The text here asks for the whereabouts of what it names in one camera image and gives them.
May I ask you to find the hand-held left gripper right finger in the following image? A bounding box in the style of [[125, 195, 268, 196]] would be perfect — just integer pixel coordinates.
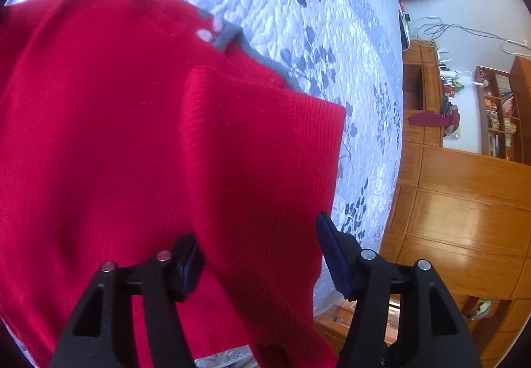
[[316, 212, 484, 368]]

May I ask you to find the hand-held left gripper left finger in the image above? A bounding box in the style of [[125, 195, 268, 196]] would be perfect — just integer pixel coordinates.
[[49, 233, 206, 368]]

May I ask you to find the red knit sweater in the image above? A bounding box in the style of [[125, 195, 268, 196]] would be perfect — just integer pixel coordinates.
[[0, 0, 348, 368]]

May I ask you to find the wooden cabinet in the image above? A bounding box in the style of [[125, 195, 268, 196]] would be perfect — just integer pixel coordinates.
[[314, 40, 531, 368]]

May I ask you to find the dark red cloth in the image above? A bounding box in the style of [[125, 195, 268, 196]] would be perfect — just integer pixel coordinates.
[[408, 108, 461, 137]]

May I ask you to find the wooden bookshelf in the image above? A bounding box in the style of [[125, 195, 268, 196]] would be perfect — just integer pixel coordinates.
[[475, 57, 531, 165]]

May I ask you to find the white wall cable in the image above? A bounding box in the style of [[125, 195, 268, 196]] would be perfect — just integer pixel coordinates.
[[409, 15, 531, 58]]

